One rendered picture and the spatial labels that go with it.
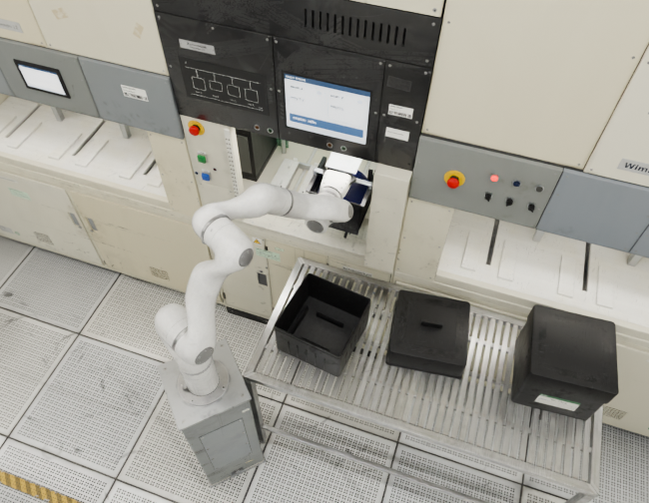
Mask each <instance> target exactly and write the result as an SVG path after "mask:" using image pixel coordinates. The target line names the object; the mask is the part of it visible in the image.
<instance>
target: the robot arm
mask: <svg viewBox="0 0 649 503"><path fill-rule="evenodd" d="M323 175H324V177H323V180H322V183H321V187H320V191H319V193H318V194H317V195H314V194H302V193H299V192H295V191H292V190H289V189H286V188H282V187H279V186H275V185H272V184H268V183H257V184H254V185H252V186H251V187H249V188H248V189H247V190H245V191H244V192H243V193H241V194H240V195H238V196H237V197H235V198H232V199H230V200H227V201H223V202H216V203H210V204H206V205H204V206H202V207H200V208H199V209H198V210H197V211H196V212H195V213H194V215H193V218H192V227H193V230H194V232H195V233H196V235H197V236H198V237H199V238H200V239H201V240H202V241H203V242H204V243H205V244H206V245H207V246H208V247H209V248H211V249H212V250H213V252H214V254H215V259H213V260H205V261H202V262H200V263H198V264H197V265H196V266H195V267H194V269H193V271H192V273H191V276H190V279H189V282H188V285H187V289H186V295H185V304H186V307H183V306H182V305H180V304H177V303H169V304H167V305H165V306H163V307H162V308H161V309H160V310H159V311H158V312H157V314H156V316H155V329H156V332H157V333H158V335H159V337H160V338H161V340H162V341H163V343H164V344H165V346H166V347H167V349H168V350H169V352H170V353H171V354H172V356H173V357H174V359H175V360H176V362H177V364H178V366H179V369H180V371H181V373H180V375H179V378H178V390H179V393H180V395H181V397H182V398H183V399H184V400H185V401H186V402H188V403H189V404H192V405H195V406H205V405H209V404H212V403H214V402H216V401H217V400H219V399H220V398H221V397H222V396H223V395H224V393H225V392H226V390H227V388H228V385H229V375H228V372H227V370H226V368H225V367H224V366H223V365H222V364H221V363H220V362H219V361H217V360H215V359H213V356H212V354H213V353H214V350H215V347H216V342H217V329H216V302H217V298H218V295H219V293H220V290H221V288H222V285H223V283H224V281H225V279H226V278H227V277H228V276H229V275H230V274H232V273H234V272H237V271H239V270H242V269H244V268H246V267H247V266H248V265H249V264H250V263H251V261H252V259H253V256H254V245H253V243H252V241H251V240H250V239H249V237H248V236H247V235H246V234H245V233H244V232H243V231H242V230H241V229H239V228H238V227H237V226H236V225H235V224H234V223H233V222H232V220H235V219H254V218H260V217H262V216H264V215H267V214H269V215H274V216H278V217H284V218H289V219H295V220H305V225H306V227H307V228H308V229H309V230H310V231H311V232H313V233H316V234H323V233H325V232H326V231H327V229H328V226H329V225H330V224H332V223H345V222H348V221H349V220H350V219H351V218H352V216H353V207H352V205H351V204H350V203H349V202H348V201H346V200H344V199H343V197H344V196H345V195H346V193H347V191H348V190H349V188H350V185H351V184H353V183H354V182H356V177H355V176H353V175H352V174H350V173H340V172H338V171H337V170H334V169H324V170H323Z"/></svg>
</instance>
